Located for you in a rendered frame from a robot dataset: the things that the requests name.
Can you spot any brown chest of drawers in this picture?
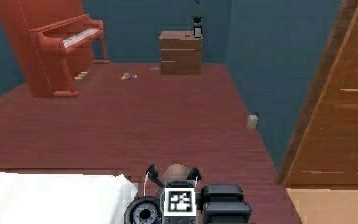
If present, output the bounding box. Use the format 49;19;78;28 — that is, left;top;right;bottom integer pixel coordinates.
158;30;204;76

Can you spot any brown wooden room door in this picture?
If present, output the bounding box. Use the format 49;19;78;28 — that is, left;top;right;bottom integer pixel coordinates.
276;0;358;188

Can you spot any white bed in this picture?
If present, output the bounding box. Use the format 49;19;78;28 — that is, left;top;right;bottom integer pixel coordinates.
0;171;140;224

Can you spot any black and white desk lamp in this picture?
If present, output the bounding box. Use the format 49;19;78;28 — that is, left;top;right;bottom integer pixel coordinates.
192;14;204;39

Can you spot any red upright piano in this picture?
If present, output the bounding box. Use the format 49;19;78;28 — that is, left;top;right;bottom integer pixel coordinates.
0;0;111;99

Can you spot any brown egg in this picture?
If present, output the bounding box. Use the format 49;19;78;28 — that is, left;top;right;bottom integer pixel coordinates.
162;163;189;183

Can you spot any small beige box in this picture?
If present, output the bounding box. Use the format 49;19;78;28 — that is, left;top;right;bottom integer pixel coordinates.
246;114;259;131

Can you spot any yellow and purple small toy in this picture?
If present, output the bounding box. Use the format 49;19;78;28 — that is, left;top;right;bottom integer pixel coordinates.
120;72;139;81

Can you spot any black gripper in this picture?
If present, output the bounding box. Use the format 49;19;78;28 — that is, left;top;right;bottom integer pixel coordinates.
123;164;203;224

